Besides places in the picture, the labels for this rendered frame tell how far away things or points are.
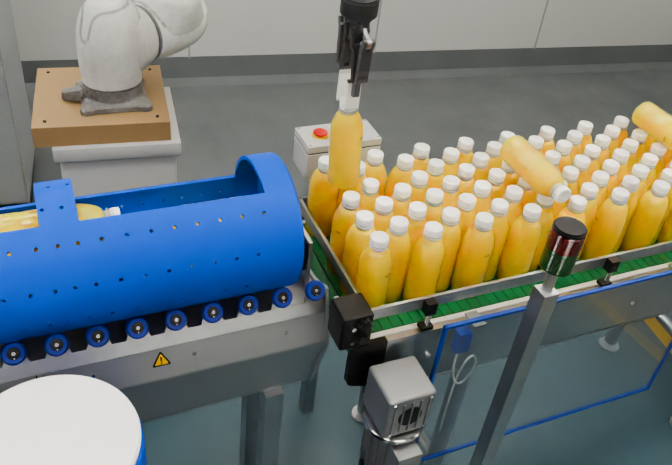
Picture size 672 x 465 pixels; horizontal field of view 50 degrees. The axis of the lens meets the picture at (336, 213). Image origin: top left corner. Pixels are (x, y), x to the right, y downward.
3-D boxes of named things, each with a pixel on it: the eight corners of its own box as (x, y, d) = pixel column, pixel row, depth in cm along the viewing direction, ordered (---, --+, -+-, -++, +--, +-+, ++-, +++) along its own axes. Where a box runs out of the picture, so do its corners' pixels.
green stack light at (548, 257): (532, 258, 139) (539, 239, 136) (559, 252, 141) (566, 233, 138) (552, 280, 134) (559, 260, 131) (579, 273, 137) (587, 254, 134)
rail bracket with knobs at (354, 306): (322, 326, 155) (327, 291, 149) (353, 319, 157) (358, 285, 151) (340, 360, 148) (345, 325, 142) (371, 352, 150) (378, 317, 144)
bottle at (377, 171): (368, 209, 190) (378, 149, 178) (384, 224, 185) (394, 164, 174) (346, 216, 186) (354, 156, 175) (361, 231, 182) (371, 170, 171)
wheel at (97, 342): (83, 326, 138) (83, 327, 136) (107, 321, 140) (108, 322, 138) (87, 349, 138) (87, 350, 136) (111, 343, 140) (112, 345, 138)
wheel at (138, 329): (123, 318, 141) (124, 319, 139) (146, 313, 142) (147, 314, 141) (127, 340, 141) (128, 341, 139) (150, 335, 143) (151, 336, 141)
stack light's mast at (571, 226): (524, 281, 142) (546, 218, 133) (550, 275, 145) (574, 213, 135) (543, 303, 138) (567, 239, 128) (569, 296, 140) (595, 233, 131)
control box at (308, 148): (292, 160, 187) (294, 126, 181) (361, 150, 195) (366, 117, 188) (305, 181, 180) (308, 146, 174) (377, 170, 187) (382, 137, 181)
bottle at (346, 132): (322, 182, 163) (326, 111, 151) (336, 166, 168) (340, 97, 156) (350, 191, 161) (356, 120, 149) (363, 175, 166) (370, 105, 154)
